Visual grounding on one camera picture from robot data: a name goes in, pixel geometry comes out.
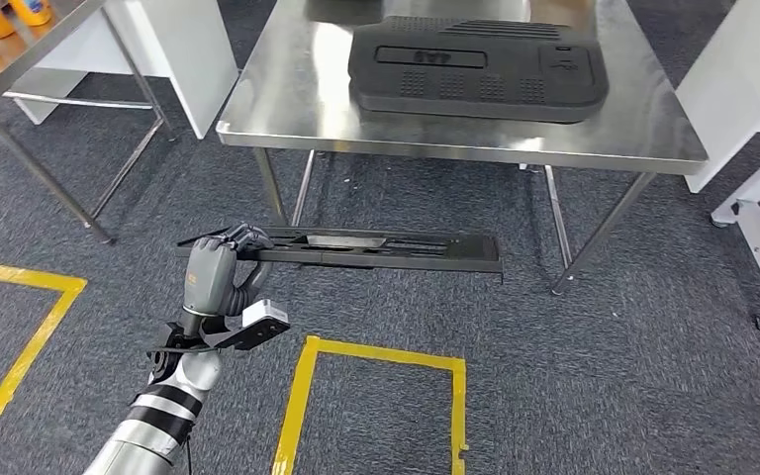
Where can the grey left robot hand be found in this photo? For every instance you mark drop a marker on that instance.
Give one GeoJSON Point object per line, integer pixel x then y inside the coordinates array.
{"type": "Point", "coordinates": [209, 275]}

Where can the black plastic plate part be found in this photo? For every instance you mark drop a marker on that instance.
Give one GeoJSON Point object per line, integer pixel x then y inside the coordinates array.
{"type": "Point", "coordinates": [472, 252]}

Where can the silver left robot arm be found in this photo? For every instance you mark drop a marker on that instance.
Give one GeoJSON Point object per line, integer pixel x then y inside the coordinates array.
{"type": "Point", "coordinates": [150, 426]}

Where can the steel workbench table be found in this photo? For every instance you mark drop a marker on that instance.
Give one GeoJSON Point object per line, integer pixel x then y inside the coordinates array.
{"type": "Point", "coordinates": [301, 98]}

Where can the yellow floor tape square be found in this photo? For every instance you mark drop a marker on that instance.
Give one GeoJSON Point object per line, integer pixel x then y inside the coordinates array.
{"type": "Point", "coordinates": [32, 341]}

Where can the white cabinet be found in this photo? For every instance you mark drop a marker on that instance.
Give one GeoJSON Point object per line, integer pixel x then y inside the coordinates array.
{"type": "Point", "coordinates": [183, 52]}
{"type": "Point", "coordinates": [740, 78]}

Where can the steel table with crossbar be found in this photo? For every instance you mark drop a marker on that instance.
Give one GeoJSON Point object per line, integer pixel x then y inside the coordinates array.
{"type": "Point", "coordinates": [46, 46]}

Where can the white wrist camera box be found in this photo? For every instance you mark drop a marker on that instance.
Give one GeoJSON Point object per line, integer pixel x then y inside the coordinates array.
{"type": "Point", "coordinates": [265, 313]}

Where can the black camera bracket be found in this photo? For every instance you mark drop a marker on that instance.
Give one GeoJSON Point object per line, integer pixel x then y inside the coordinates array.
{"type": "Point", "coordinates": [249, 337]}

